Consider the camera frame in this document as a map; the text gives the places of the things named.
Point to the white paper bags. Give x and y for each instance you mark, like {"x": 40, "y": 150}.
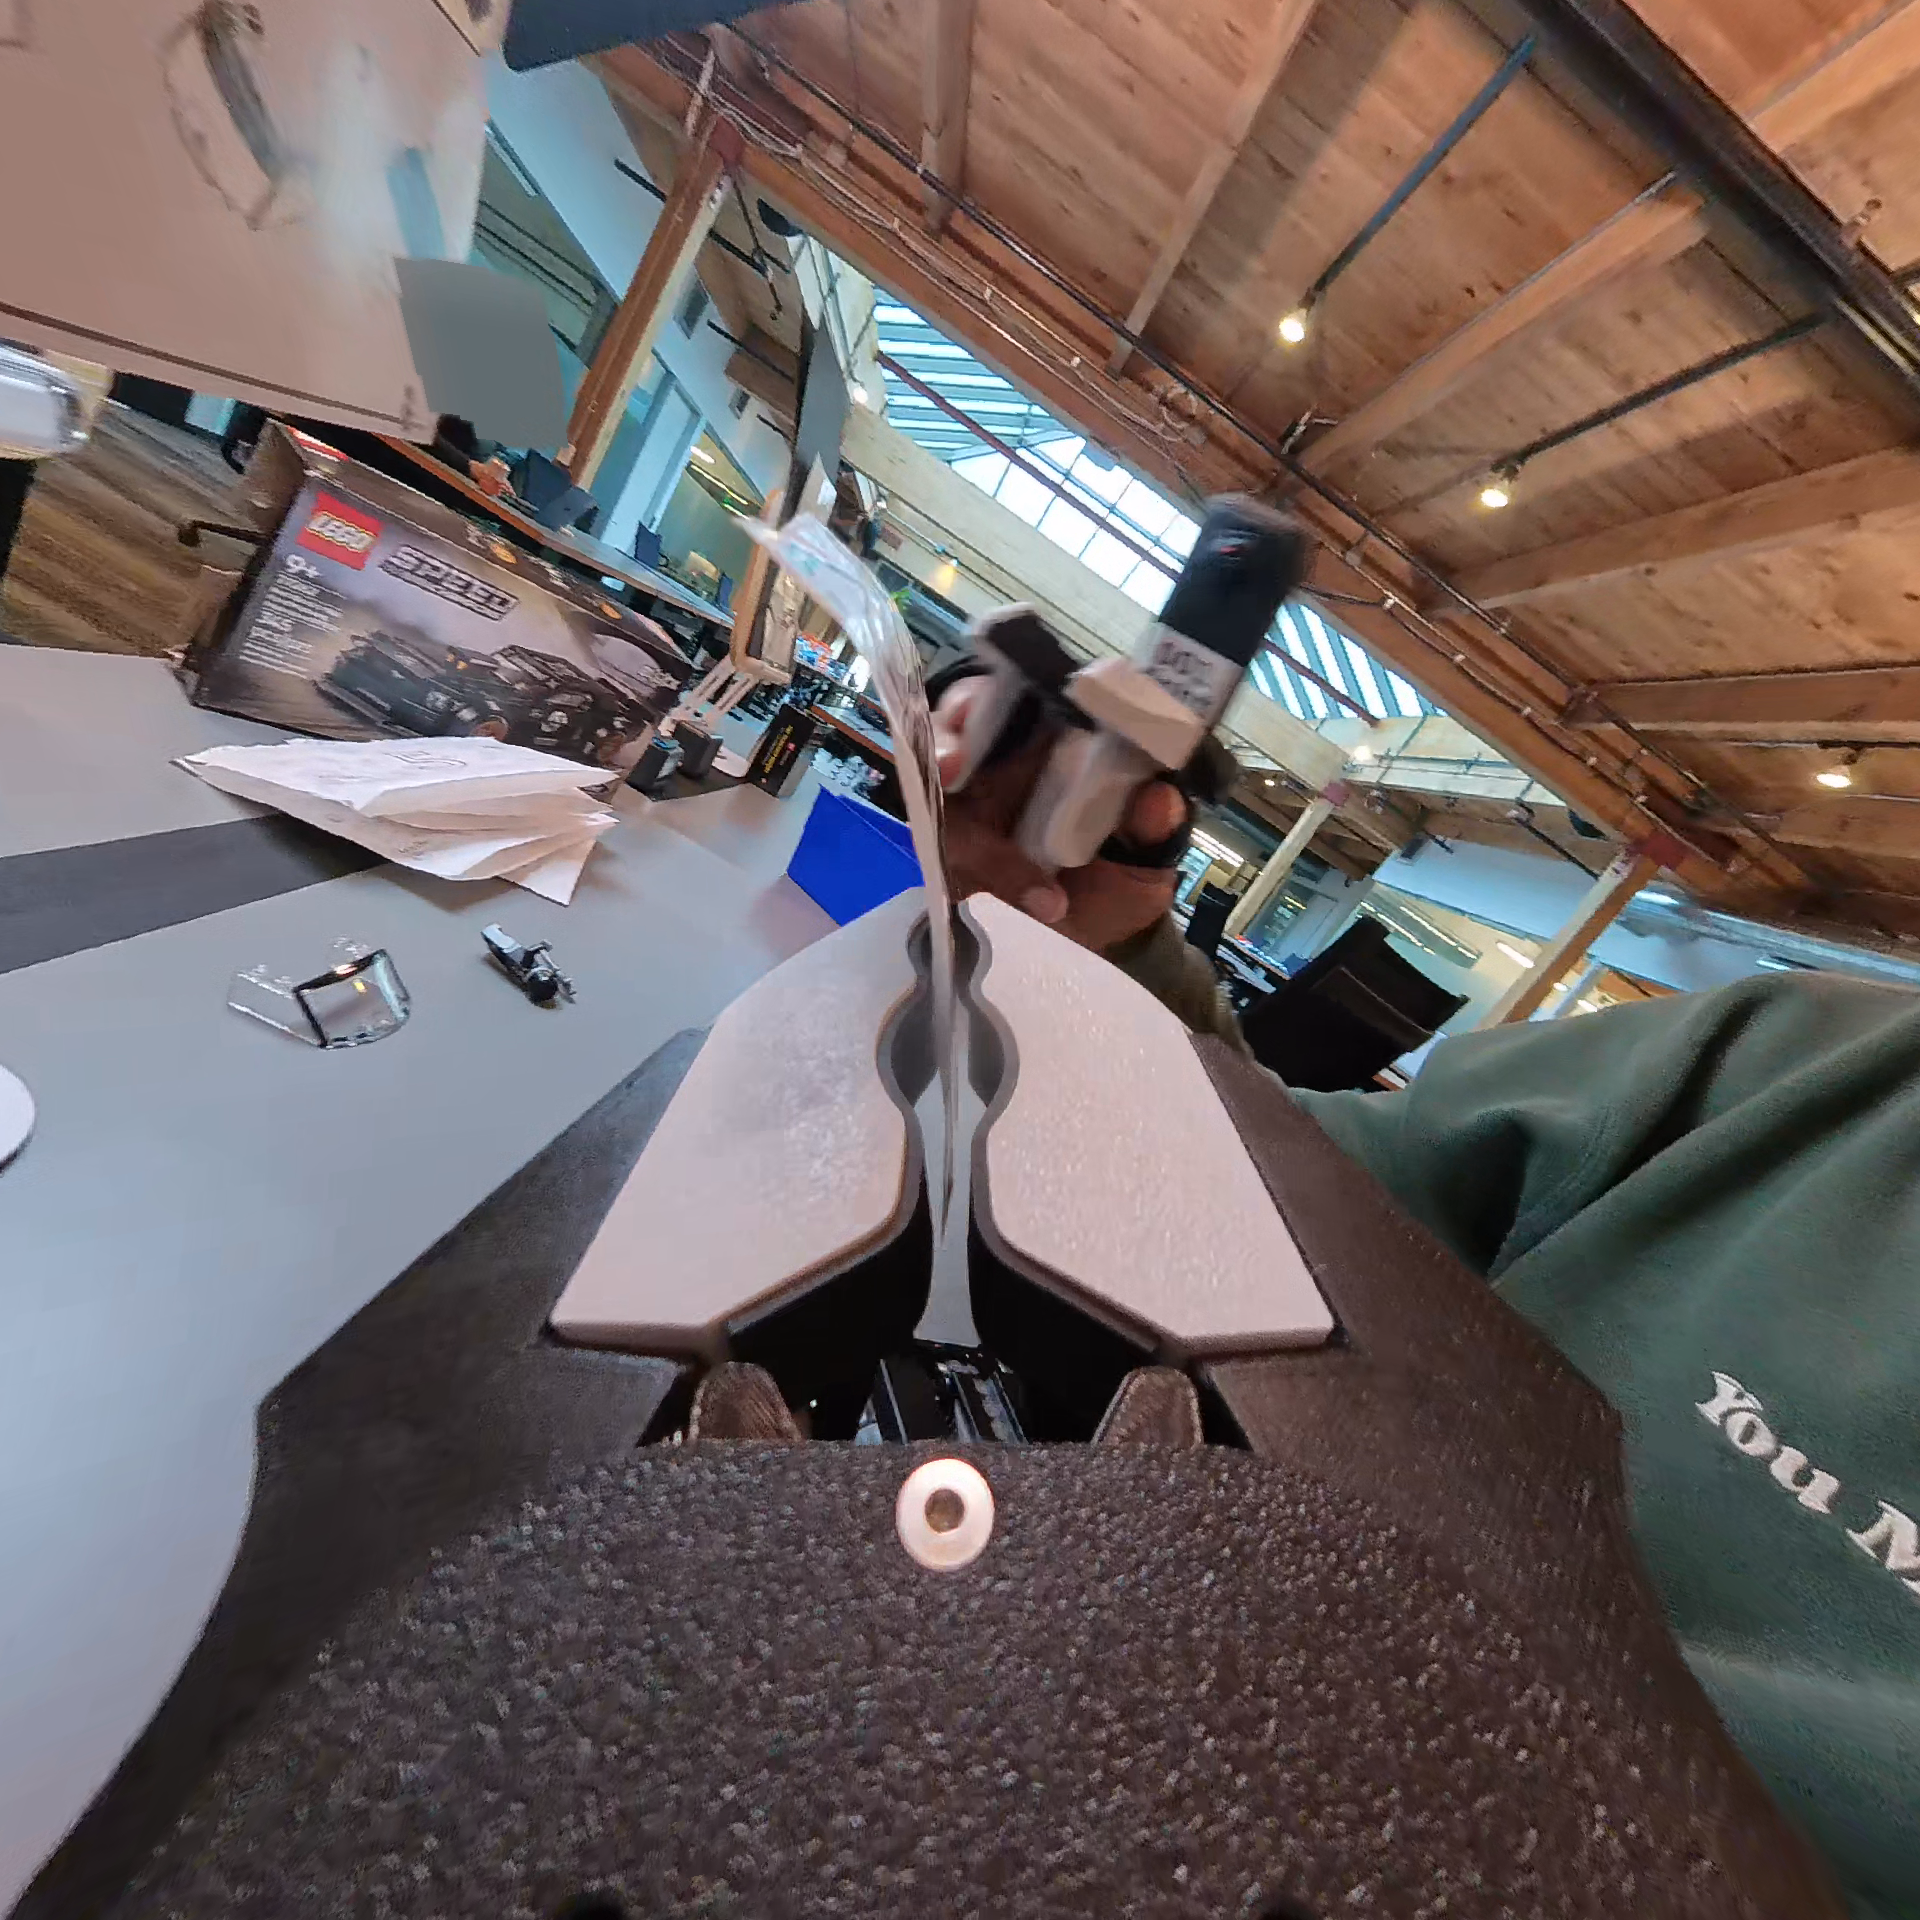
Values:
{"x": 420, "y": 805}

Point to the sticker sheet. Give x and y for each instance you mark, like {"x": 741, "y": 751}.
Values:
{"x": 949, "y": 1260}

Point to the lego set box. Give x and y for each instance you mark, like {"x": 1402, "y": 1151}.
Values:
{"x": 420, "y": 600}

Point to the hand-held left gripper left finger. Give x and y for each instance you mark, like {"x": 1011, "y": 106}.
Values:
{"x": 750, "y": 1171}

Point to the clear lego windshield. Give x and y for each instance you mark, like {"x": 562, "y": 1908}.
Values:
{"x": 330, "y": 996}

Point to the paper sign on stand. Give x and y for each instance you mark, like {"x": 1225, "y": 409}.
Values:
{"x": 787, "y": 480}

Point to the person's right forearm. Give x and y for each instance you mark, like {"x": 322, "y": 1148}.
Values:
{"x": 1177, "y": 977}

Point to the blue storage bin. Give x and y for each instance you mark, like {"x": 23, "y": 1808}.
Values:
{"x": 856, "y": 856}

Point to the white booklet stand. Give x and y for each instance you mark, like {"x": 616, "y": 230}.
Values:
{"x": 31, "y": 406}

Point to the large black panel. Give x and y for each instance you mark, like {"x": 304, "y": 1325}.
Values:
{"x": 630, "y": 24}

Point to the lego instruction booklet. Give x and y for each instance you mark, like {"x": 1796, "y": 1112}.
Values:
{"x": 211, "y": 180}

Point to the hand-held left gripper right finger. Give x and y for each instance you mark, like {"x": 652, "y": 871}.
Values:
{"x": 1156, "y": 1171}

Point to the black lego axle assembly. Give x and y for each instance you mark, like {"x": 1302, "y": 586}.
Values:
{"x": 528, "y": 964}

